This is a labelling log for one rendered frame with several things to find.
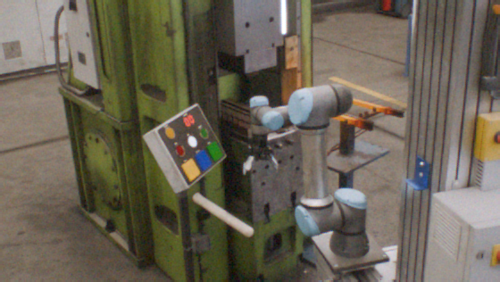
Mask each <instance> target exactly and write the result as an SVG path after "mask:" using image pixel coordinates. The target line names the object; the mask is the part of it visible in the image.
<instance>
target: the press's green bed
mask: <svg viewBox="0 0 500 282"><path fill-rule="evenodd" d="M298 206H301V203H298V204H293V205H292V206H291V207H289V208H287V209H285V210H283V211H280V212H277V213H275V214H273V215H271V216H270V217H269V216H267V217H266V218H265V219H263V220H260V221H257V222H255V223H253V222H251V221H250V220H248V219H246V218H244V217H243V216H241V215H240V214H238V213H237V212H235V211H232V210H231V209H230V208H228V207H227V206H225V211H226V212H227V213H229V214H230V215H232V216H234V217H236V218H237V219H239V220H241V221H243V222H244V223H245V224H246V225H248V226H249V227H251V228H253V229H254V234H253V235H252V236H250V237H248V236H246V235H244V234H243V233H241V232H240V231H238V230H237V229H235V228H233V227H231V226H230V225H229V224H227V223H226V226H227V240H228V256H229V275H230V276H231V277H232V278H234V279H235V280H237V281H238V282H280V281H282V280H284V279H286V278H288V277H290V276H292V275H294V274H296V273H297V272H299V271H301V270H304V267H303V248H304V240H303V231H302V229H300V227H299V225H298V223H297V220H296V207H298Z"/></svg>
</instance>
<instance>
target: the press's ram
mask: <svg viewBox="0 0 500 282"><path fill-rule="evenodd" d="M213 1H214V14H215V29H216V44H217V51H218V52H222V53H225V54H230V55H234V56H240V55H244V54H246V53H248V54H250V53H254V52H258V51H262V50H265V49H269V48H272V47H276V46H283V45H284V32H283V0H213Z"/></svg>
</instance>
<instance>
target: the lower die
mask: <svg viewBox="0 0 500 282"><path fill-rule="evenodd" d="M220 100H224V101H226V102H229V103H231V104H235V105H238V106H240V107H243V108H245V109H247V110H249V111H251V107H250V105H247V104H243V103H240V102H239V101H236V100H234V99H230V98H227V99H220ZM220 105H221V111H222V112H227V113H228V114H233V116H234V117H235V116H238V117H239V118H240V119H244V121H245V123H243V120H240V121H239V131H240V133H241V134H243V135H245V136H247V137H250V138H251V137H253V136H252V129H251V114H249V113H247V112H243V111H240V110H239V109H236V108H234V107H232V106H228V105H226V104H223V103H220ZM222 116H223V125H224V127H227V114H226V113H223V115H222ZM220 123H221V124H222V121H221V116H220ZM228 124H229V129H233V119H232V115H229V117H228ZM234 129H235V130H236V132H238V118H237V117H236V118H235V119H234Z"/></svg>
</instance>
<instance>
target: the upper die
mask: <svg viewBox="0 0 500 282"><path fill-rule="evenodd" d="M217 59H218V65H220V66H223V67H226V68H229V69H232V70H235V71H240V72H243V73H249V72H253V71H258V70H262V69H265V68H269V67H272V66H276V65H277V48H276V47H272V48H269V49H265V50H262V51H258V52H254V53H250V54H248V53H246V54H244V55H240V56H234V55H230V54H225V53H222V52H218V51H217Z"/></svg>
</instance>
